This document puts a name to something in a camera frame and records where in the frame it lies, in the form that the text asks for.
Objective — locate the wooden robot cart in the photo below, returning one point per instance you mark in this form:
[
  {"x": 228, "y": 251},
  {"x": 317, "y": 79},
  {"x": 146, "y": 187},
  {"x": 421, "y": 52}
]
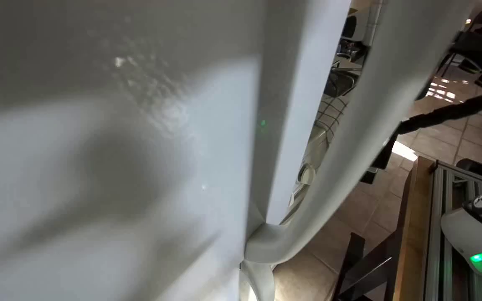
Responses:
[{"x": 416, "y": 261}]

